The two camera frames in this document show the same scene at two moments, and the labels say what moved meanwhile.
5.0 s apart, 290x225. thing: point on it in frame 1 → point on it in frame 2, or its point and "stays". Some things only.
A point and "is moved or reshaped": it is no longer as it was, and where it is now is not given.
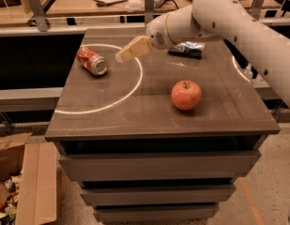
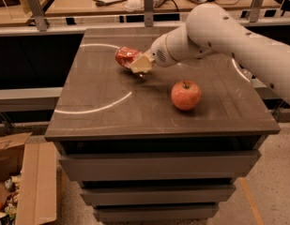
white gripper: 157,35 → 159,51
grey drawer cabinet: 163,136 stays
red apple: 186,95 stays
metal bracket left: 38,11 stays
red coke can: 91,61 is moved or reshaped
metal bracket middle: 149,5 stays
